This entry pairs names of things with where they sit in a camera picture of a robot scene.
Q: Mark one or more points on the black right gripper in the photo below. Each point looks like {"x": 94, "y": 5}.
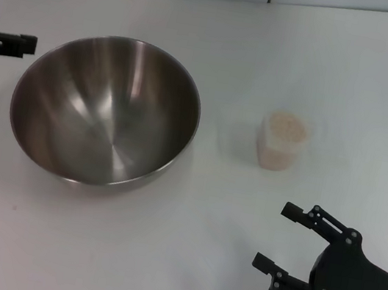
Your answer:
{"x": 349, "y": 282}

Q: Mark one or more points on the stainless steel mixing bowl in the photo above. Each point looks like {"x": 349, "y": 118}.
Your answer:
{"x": 103, "y": 107}

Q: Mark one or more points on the clear plastic measuring cup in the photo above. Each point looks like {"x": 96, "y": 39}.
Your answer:
{"x": 273, "y": 160}

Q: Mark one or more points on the white rice grains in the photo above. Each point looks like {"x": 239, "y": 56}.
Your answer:
{"x": 288, "y": 129}

